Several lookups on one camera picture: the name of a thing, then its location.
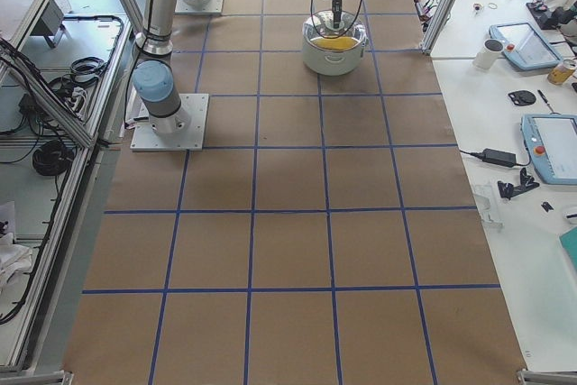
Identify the yellow corn cob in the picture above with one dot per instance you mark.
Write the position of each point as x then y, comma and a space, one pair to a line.
342, 43

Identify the pale green electric pot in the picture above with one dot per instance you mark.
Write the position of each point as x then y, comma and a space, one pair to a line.
331, 63

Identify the glass pot lid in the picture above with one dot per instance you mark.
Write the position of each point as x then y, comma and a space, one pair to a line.
320, 24

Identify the white mug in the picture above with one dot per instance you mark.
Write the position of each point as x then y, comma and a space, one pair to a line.
490, 51

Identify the upper teach pendant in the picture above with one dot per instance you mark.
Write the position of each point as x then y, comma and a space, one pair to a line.
525, 46

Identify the teach pendant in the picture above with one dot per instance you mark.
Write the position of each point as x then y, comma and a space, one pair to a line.
525, 46
551, 144

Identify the black round disc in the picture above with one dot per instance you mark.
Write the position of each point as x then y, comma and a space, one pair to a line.
522, 97

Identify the black power brick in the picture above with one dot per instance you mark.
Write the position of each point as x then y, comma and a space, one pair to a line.
500, 158

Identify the yellow drink can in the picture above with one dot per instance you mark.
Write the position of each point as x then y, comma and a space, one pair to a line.
561, 72

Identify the lower teach pendant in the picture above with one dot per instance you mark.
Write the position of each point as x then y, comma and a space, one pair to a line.
551, 144

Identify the grey box on stand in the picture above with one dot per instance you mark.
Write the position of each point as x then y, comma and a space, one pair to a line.
50, 25

